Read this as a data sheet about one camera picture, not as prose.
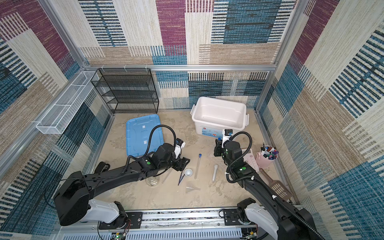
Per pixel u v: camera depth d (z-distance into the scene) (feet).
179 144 2.36
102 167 2.87
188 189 2.73
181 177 2.85
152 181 2.66
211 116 3.78
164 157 2.07
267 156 2.73
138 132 3.56
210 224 2.41
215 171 2.91
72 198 1.36
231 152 1.95
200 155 3.16
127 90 3.60
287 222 1.32
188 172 2.85
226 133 2.25
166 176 2.86
